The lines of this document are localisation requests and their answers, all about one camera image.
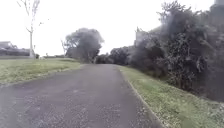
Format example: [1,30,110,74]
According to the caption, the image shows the dark round tree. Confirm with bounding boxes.
[61,27,105,64]

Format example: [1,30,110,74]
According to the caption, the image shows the bare pale tree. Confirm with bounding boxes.
[16,0,45,60]

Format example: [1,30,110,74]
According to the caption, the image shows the grass verge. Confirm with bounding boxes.
[118,65,224,128]

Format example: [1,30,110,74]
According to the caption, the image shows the grey asphalt path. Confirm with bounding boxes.
[0,63,164,128]

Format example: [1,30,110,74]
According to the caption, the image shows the dense dark bushes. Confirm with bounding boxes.
[94,0,224,103]

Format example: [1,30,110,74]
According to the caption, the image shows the low dark building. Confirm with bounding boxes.
[0,40,33,57]

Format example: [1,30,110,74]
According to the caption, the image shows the grass lawn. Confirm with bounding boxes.
[0,57,83,87]

